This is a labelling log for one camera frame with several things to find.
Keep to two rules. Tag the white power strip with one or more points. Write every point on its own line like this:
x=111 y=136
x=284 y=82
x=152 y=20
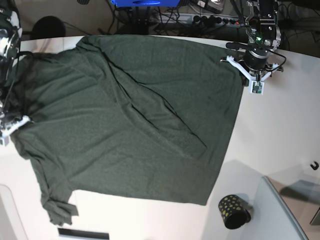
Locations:
x=193 y=19

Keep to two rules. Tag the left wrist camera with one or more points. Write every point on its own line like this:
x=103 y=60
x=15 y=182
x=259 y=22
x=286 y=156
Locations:
x=256 y=87

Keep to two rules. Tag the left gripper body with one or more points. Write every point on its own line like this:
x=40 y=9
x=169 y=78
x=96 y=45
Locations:
x=254 y=65

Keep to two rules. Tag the grey tray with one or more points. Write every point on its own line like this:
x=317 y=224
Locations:
x=302 y=197

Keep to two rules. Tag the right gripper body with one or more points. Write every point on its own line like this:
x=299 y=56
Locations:
x=9 y=124

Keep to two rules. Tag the small black hook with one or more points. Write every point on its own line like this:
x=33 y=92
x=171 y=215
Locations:
x=315 y=165

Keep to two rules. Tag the black round stool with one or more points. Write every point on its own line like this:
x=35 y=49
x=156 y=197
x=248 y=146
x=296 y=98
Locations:
x=48 y=27

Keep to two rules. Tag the white slotted plate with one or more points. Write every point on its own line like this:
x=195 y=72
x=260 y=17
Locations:
x=71 y=234

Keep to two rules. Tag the black mug with gold dots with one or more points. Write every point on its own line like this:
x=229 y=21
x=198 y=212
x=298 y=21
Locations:
x=233 y=213

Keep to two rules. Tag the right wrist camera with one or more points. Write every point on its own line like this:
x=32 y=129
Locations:
x=4 y=140

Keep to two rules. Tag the blue box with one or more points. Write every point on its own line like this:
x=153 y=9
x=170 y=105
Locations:
x=145 y=3

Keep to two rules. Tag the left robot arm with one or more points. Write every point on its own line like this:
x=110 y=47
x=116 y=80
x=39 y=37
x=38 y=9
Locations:
x=261 y=27

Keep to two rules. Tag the dark green t-shirt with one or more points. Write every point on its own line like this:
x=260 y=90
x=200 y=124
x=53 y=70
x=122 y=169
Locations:
x=126 y=115

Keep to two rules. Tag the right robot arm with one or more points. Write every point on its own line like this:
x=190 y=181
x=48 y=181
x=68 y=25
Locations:
x=11 y=31

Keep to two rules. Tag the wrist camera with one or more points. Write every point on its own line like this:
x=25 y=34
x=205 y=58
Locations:
x=256 y=87
x=4 y=140

